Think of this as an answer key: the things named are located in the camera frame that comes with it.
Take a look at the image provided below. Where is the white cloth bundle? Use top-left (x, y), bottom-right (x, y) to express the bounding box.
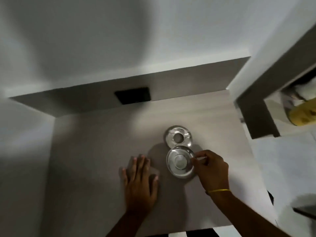
top-left (281, 78), bottom-right (316, 106)

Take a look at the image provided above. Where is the grey wooden shelf unit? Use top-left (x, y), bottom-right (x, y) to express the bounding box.
top-left (234, 23), bottom-right (316, 140)

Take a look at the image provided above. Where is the person's right hand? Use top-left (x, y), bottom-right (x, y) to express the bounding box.
top-left (191, 150), bottom-right (230, 193)

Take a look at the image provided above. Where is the black wall socket plate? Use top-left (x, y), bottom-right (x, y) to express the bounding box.
top-left (114, 87), bottom-right (151, 105)

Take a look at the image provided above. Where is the person's right forearm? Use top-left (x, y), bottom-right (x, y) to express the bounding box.
top-left (209, 190), bottom-right (292, 237)

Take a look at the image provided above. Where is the small steel bowl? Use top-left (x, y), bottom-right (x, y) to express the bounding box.
top-left (163, 125), bottom-right (192, 148)
top-left (166, 145), bottom-right (196, 179)

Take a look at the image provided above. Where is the yellow plastic bag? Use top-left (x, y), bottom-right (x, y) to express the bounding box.
top-left (288, 99), bottom-right (316, 127)

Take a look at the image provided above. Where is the person's left forearm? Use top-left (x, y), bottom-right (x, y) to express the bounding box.
top-left (106, 210), bottom-right (150, 237)

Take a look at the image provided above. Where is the person's left hand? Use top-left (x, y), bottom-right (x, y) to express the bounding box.
top-left (119, 155), bottom-right (159, 215)

